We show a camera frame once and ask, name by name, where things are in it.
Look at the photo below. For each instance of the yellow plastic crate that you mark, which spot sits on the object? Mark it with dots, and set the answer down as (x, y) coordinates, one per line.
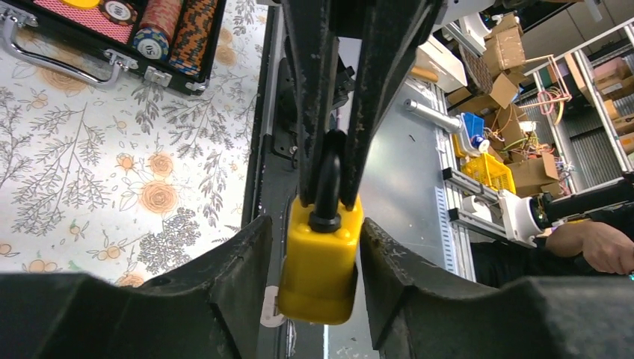
(488, 171)

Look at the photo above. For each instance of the floral table mat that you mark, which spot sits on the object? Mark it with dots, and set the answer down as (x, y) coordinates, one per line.
(128, 182)

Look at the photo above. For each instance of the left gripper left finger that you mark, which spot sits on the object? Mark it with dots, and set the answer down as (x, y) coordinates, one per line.
(207, 308)

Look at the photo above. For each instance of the cardboard box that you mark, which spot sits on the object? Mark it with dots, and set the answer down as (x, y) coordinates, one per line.
(504, 51)

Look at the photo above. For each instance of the person hand in background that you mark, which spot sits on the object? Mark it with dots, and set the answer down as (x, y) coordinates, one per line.
(605, 248)

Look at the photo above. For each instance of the blue plastic container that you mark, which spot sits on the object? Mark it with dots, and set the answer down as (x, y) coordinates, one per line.
(474, 125)

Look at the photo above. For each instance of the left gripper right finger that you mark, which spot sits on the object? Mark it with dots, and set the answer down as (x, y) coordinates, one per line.
(419, 310)

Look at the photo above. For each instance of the silver metal cylinder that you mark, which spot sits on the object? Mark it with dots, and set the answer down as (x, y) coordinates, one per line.
(448, 123)

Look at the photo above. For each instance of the yellow padlock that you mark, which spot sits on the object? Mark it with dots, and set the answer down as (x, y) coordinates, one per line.
(319, 275)

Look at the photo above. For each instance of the black poker chip case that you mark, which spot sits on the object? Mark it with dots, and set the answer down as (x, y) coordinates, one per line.
(170, 43)

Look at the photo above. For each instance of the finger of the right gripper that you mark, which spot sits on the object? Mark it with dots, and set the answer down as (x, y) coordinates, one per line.
(313, 57)
(392, 30)

